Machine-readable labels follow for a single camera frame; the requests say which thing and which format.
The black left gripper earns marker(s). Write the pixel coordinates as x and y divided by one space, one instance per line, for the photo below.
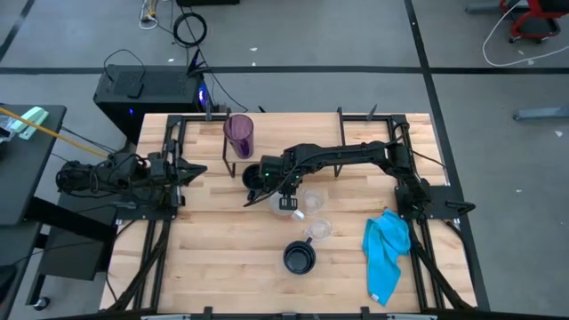
166 173

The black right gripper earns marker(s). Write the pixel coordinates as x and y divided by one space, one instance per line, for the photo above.
278 173

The orange mug with white inside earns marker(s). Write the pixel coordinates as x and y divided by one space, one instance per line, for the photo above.
275 205

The small clear glass cup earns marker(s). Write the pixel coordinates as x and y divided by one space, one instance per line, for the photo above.
312 202
320 229

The dark blue speckled enamel mug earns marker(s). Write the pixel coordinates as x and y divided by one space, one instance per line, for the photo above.
251 178
298 260

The purple faceted plastic tumbler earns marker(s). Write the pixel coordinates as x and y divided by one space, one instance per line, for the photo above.
240 133

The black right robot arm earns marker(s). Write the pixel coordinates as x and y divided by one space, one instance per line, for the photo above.
347 153

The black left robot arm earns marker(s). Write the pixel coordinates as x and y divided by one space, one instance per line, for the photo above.
111 175

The wooden shelf with black legs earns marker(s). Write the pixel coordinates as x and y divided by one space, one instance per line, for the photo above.
302 129

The black computer tower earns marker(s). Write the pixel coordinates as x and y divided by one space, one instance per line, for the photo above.
164 84

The small black box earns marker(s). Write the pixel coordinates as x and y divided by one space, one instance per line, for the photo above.
135 90

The blue microfibre cloth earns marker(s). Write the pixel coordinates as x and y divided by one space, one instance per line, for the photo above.
382 249

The black wifi antennas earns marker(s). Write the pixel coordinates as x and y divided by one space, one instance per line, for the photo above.
194 62

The black low cart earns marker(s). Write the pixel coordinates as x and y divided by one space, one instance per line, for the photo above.
75 253

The black side desk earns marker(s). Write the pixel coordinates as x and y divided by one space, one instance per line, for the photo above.
26 178

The mint green stapler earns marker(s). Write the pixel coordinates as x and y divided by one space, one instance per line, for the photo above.
32 119

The black floor box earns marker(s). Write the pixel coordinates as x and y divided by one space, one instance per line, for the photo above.
206 2

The clear plastic bag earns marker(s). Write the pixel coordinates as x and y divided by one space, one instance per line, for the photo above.
6 129

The black caster wheel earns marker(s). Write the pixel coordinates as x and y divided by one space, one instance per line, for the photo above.
41 303

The grey desk foot bar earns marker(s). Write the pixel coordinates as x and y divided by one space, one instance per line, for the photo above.
484 7
540 113

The red rolling chair base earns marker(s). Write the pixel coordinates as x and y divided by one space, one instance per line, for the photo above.
513 32

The black aluminium table frame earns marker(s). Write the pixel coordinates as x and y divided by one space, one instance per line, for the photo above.
382 118

